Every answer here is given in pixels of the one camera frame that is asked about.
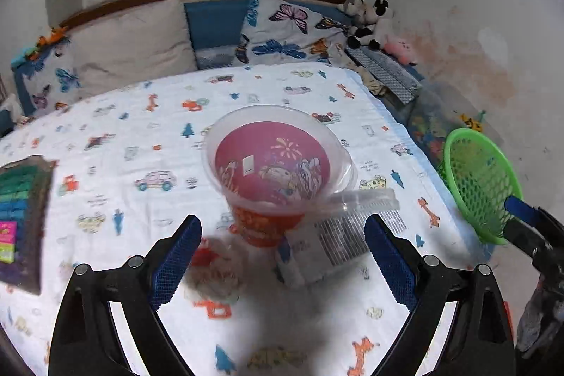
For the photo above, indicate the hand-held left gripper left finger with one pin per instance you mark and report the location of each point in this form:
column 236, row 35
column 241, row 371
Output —
column 174, row 261

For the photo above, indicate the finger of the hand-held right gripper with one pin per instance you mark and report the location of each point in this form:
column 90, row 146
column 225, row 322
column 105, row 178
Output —
column 520, row 206
column 524, row 239

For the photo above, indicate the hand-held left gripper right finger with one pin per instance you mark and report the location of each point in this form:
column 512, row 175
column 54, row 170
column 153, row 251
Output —
column 392, row 261

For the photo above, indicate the green plastic basket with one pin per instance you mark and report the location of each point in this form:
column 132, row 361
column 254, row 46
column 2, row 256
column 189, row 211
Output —
column 480, row 182

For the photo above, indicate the clear plastic box yellow label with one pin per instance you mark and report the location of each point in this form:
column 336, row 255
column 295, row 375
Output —
column 343, row 244

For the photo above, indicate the red printed tub clear lid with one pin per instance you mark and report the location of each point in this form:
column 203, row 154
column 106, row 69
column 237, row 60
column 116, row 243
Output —
column 273, row 173

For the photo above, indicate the person's right forearm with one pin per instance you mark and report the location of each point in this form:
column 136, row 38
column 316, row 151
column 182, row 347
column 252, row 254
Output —
column 535, row 314

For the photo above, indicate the red box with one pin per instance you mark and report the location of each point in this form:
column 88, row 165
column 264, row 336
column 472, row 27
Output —
column 507, row 318

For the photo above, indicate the small yellow toy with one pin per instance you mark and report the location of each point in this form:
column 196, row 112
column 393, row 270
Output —
column 471, row 121

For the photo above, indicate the clear storage box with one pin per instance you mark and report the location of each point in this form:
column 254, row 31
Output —
column 434, row 125

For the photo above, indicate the box of coloured clay sticks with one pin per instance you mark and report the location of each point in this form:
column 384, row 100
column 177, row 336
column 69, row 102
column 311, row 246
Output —
column 26, row 222

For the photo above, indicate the black white patterned folded blanket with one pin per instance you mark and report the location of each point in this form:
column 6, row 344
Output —
column 387, row 76

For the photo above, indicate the pink plush toy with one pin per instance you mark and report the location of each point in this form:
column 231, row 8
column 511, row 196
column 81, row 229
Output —
column 401, row 50

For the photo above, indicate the cartoon printed white blanket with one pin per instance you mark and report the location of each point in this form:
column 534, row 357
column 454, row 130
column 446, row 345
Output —
column 273, row 89

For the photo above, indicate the small butterfly print pillow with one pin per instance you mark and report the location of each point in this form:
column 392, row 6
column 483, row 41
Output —
column 53, row 81

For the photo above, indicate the beige pillow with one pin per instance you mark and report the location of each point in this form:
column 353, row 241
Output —
column 132, row 45

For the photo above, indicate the black white plush cow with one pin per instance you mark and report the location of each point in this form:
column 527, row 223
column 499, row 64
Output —
column 370, row 23

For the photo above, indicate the blue cushion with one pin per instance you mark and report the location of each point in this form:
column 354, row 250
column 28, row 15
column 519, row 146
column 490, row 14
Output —
column 216, row 28

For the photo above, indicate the large butterfly print pillow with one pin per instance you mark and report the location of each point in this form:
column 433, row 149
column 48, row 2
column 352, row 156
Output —
column 291, row 28

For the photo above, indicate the green blue soft toy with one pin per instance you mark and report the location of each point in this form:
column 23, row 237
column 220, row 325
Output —
column 24, row 55

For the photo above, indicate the orange plush toy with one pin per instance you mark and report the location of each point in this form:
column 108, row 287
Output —
column 53, row 37

